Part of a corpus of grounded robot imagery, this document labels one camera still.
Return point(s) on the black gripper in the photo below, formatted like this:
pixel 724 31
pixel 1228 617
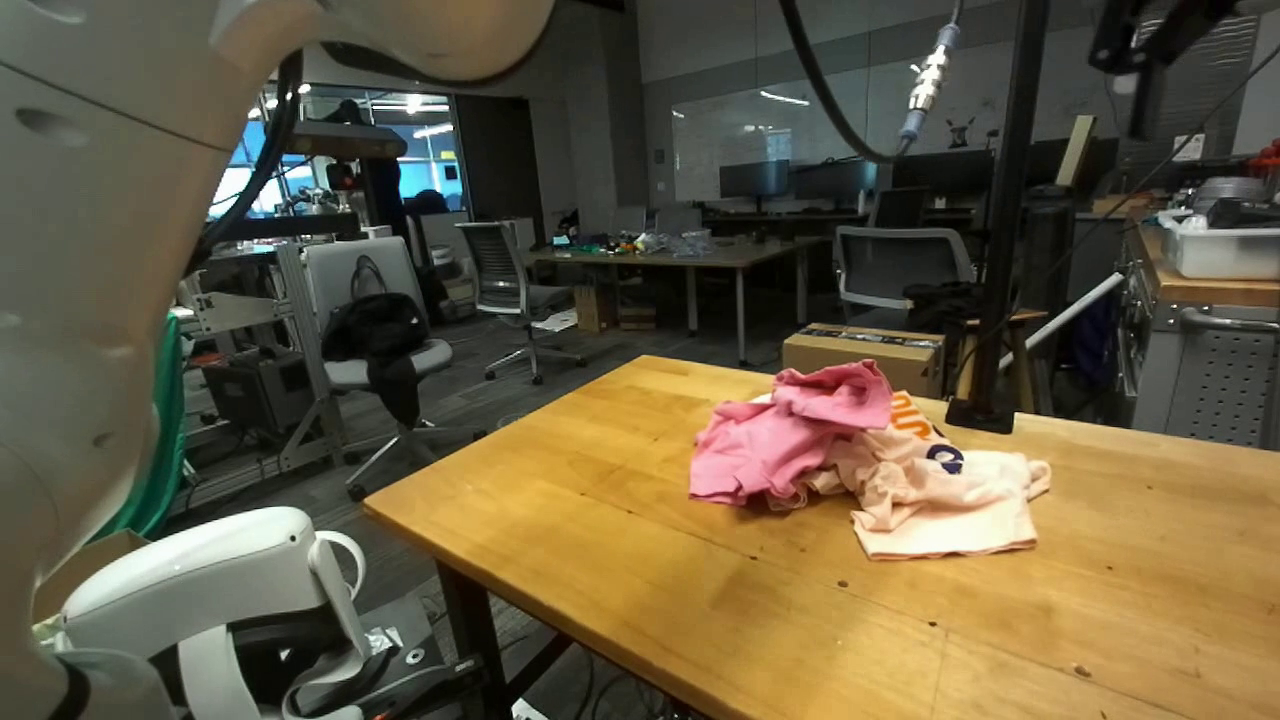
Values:
pixel 1154 31

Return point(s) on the peach shirt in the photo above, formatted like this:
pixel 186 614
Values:
pixel 946 506

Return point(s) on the pink shirt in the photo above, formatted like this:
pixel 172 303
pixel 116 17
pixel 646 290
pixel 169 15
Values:
pixel 767 444

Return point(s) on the wooden plank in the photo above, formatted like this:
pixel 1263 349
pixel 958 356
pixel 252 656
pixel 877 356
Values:
pixel 1072 144

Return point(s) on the white plastic bin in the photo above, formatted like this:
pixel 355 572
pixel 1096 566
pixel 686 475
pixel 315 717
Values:
pixel 1220 248

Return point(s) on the black computer monitor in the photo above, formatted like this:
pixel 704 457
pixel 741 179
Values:
pixel 940 184

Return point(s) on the white slanted bar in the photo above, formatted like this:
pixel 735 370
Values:
pixel 1072 313

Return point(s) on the grey perforated metal cabinet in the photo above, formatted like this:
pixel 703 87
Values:
pixel 1214 383

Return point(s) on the cardboard box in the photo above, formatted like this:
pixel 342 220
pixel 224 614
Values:
pixel 862 356

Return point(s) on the long office desk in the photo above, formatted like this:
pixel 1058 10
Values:
pixel 694 254

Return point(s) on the grey mesh office chair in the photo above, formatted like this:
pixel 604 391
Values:
pixel 492 266

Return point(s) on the black equipment on stand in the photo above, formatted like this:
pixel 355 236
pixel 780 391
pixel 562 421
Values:
pixel 347 139

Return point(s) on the white office chair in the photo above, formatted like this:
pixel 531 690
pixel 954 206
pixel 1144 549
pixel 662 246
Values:
pixel 363 266

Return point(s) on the black jacket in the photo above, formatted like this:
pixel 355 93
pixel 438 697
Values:
pixel 380 333

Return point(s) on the white shelving rack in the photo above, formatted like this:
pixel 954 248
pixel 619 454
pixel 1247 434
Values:
pixel 233 313

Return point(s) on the green table cloth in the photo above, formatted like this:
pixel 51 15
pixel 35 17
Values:
pixel 163 443

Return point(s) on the white chair with armrest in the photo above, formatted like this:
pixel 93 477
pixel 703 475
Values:
pixel 203 572

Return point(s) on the white frame mesh chair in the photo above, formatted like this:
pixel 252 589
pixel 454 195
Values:
pixel 905 275

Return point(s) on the black table frame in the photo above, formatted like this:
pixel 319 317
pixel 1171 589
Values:
pixel 464 625

